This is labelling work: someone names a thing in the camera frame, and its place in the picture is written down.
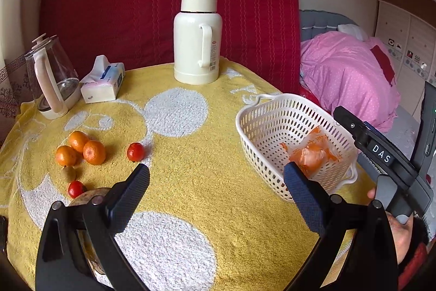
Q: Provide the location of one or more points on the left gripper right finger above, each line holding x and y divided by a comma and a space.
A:
371, 263

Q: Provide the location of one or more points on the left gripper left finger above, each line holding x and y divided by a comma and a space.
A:
61, 260

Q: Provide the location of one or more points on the red tomato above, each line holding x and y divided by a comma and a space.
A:
136, 152
76, 188

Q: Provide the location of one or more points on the brown kiwi fruit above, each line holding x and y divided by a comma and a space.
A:
69, 174

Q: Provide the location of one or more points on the bagged orange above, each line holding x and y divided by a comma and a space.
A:
314, 151

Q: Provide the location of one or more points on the person's right hand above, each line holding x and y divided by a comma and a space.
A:
402, 235

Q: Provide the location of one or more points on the grey bed sheet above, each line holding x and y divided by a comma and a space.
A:
403, 135

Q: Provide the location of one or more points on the red cloth on duvet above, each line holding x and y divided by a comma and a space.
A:
385, 64

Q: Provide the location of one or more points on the pink duvet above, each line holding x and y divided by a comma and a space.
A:
340, 70

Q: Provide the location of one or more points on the white wardrobe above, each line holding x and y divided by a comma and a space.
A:
411, 46

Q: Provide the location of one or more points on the white plastic basket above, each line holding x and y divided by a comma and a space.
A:
273, 125

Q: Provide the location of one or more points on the yellow white towel cloth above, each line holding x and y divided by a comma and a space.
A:
207, 221

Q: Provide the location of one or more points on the white pillow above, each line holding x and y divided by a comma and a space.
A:
353, 30

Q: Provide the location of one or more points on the beige patterned curtain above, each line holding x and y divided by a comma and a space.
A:
15, 89

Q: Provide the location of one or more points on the tissue pack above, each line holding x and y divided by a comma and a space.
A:
103, 82

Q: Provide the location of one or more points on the grey bed headboard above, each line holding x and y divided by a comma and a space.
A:
316, 22

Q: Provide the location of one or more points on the cream thermos flask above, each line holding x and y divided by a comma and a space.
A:
197, 40

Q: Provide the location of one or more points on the glass kettle pink handle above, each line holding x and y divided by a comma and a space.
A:
53, 80

